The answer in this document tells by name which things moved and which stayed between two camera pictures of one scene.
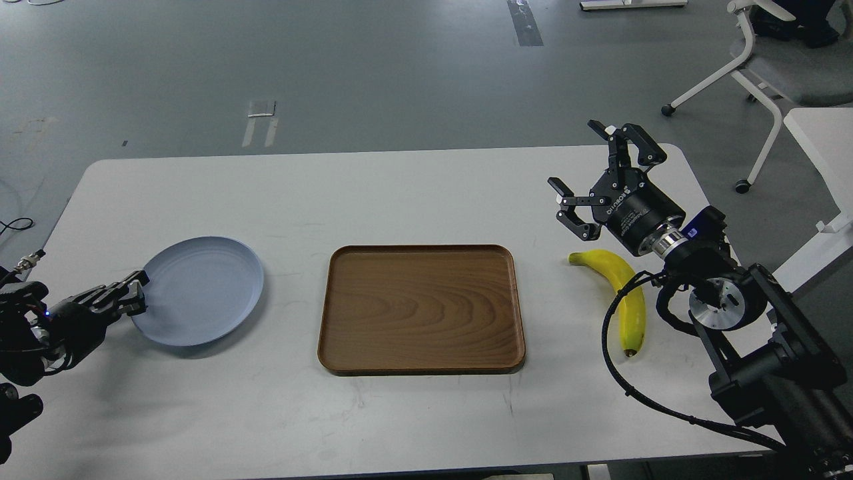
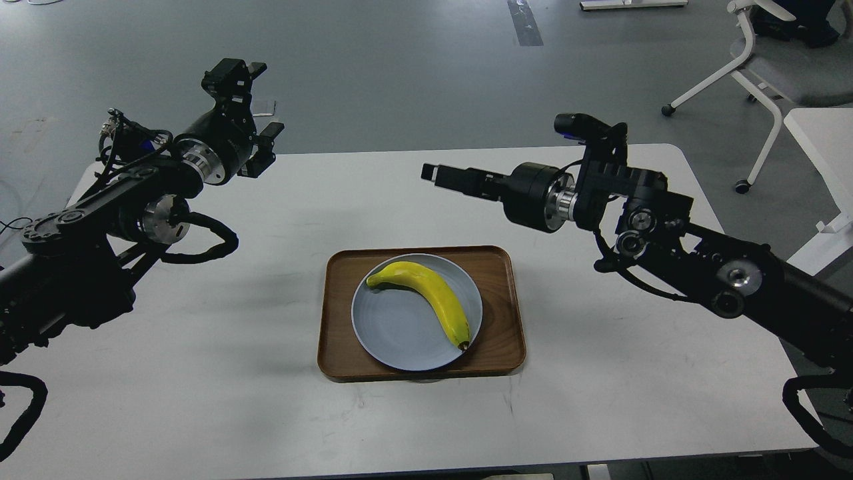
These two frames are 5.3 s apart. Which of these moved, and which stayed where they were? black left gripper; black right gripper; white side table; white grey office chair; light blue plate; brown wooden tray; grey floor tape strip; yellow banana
Moved: yellow banana; light blue plate; black right gripper; black left gripper
Stayed: grey floor tape strip; white side table; white grey office chair; brown wooden tray
